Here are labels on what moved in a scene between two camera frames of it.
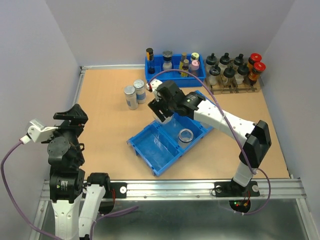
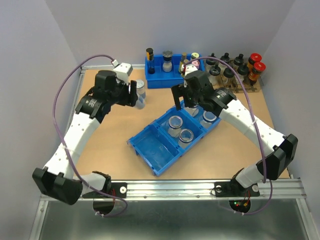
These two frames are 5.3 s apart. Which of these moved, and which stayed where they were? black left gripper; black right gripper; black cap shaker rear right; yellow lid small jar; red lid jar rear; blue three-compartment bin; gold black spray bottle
Moved: black right gripper; black left gripper
Stayed: blue three-compartment bin; red lid jar rear; gold black spray bottle; yellow lid small jar; black cap shaker rear right
